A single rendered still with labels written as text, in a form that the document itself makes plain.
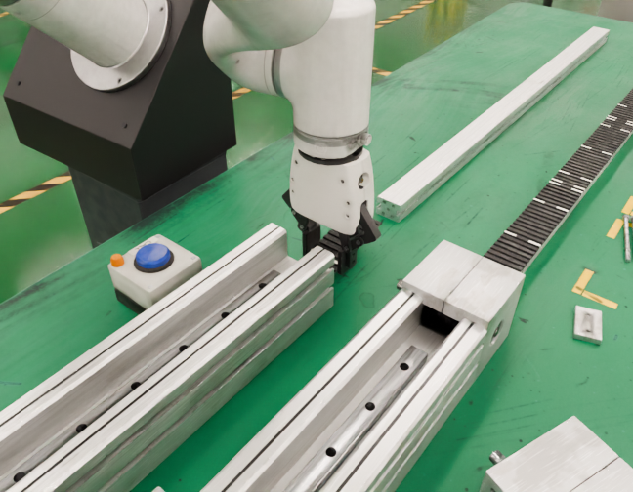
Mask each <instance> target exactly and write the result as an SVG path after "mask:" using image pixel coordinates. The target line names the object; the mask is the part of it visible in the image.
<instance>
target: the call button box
mask: <svg viewBox="0 0 633 492"><path fill-rule="evenodd" d="M151 243H159V244H163V245H165V246H167V247H168V248H169V250H170V255H171V257H170V260H169V261H168V263H166V264H165V265H164V266H160V267H157V268H143V267H141V266H139V265H138V264H137V261H136V253H137V252H138V250H140V249H141V248H142V247H143V246H145V245H148V244H151ZM122 257H123V259H124V265H123V266H120V267H113V266H112V265H111V263H110V264H109V265H108V269H109V273H110V276H111V279H112V283H113V286H114V287H115V289H114V291H115V294H116V298H117V300H118V301H119V302H120V303H122V304H123V305H125V306H126V307H128V308H129V309H131V310H132V311H134V312H135V313H137V314H138V315H140V314H141V313H143V312H144V311H146V310H147V309H149V308H150V307H152V306H153V305H155V304H156V303H158V302H159V301H160V300H162V299H163V298H165V297H166V296H168V295H169V294H170V293H172V292H173V291H175V290H176V289H178V288H179V287H180V286H182V285H183V284H185V283H186V282H188V281H189V280H190V279H192V278H193V277H195V276H196V275H198V274H199V273H201V272H202V264H201V259H200V258H199V257H198V256H196V255H195V254H193V253H191V252H190V251H188V250H186V249H184V248H183V247H181V246H179V245H177V244H176V243H174V242H172V241H171V240H169V239H167V238H165V237H164V236H162V235H160V234H157V235H155V236H153V237H152V238H150V239H148V240H147V241H145V242H143V243H142V244H140V245H138V246H137V247H135V248H133V249H132V250H130V251H128V253H126V254H125V255H123V256H122Z"/></svg>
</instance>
